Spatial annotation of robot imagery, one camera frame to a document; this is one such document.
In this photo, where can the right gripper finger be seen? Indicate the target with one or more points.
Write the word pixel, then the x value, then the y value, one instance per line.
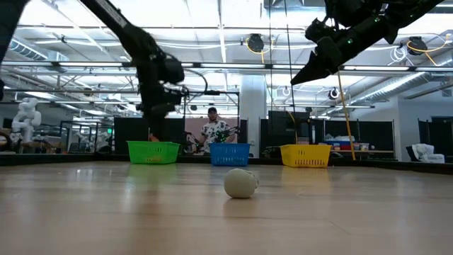
pixel 311 72

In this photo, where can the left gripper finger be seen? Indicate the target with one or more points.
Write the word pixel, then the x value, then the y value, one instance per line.
pixel 157 127

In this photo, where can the grey skull decoration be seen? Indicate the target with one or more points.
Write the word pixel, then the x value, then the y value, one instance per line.
pixel 240 183

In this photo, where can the background black robot arm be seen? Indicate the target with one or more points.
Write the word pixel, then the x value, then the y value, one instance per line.
pixel 193 143

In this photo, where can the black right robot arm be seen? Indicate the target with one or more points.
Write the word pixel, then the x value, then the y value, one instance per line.
pixel 407 10

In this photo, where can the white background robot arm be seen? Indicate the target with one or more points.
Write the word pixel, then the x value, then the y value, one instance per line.
pixel 26 117

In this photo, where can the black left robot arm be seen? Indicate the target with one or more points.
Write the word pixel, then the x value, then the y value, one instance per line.
pixel 138 39

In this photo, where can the green plastic basket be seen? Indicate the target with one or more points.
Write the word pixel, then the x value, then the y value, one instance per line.
pixel 152 152

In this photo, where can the brown backdrop panel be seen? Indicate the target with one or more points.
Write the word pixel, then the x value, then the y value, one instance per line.
pixel 194 124

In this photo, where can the ceiling light strip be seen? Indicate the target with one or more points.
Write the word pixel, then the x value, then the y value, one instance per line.
pixel 336 106

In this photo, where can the person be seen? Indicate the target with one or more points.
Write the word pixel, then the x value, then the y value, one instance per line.
pixel 212 131

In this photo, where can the blue and red boxes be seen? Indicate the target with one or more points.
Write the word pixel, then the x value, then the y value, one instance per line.
pixel 339 142

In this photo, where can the blue plastic basket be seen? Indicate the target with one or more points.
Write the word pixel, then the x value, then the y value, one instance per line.
pixel 230 154

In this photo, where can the long ceiling light bar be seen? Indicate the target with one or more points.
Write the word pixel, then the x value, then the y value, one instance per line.
pixel 230 65

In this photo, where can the yellow plastic basket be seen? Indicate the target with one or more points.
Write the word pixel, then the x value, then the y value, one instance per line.
pixel 306 155

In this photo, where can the wooden top desk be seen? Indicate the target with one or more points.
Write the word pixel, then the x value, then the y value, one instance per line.
pixel 375 151

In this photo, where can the black office chair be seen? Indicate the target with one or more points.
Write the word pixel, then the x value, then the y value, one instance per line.
pixel 411 154

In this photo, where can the white cloth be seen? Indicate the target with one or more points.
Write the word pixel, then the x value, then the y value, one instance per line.
pixel 426 152

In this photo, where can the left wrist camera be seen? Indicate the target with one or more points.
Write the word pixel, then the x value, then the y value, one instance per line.
pixel 175 95

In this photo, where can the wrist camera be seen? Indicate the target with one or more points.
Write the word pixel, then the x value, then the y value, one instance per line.
pixel 318 30
pixel 175 95

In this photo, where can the black partition wall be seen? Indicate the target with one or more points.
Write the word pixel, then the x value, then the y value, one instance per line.
pixel 134 129
pixel 439 134
pixel 375 134

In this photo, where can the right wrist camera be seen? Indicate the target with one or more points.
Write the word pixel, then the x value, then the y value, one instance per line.
pixel 318 30

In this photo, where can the white ventilation duct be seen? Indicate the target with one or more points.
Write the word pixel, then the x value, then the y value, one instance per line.
pixel 389 86

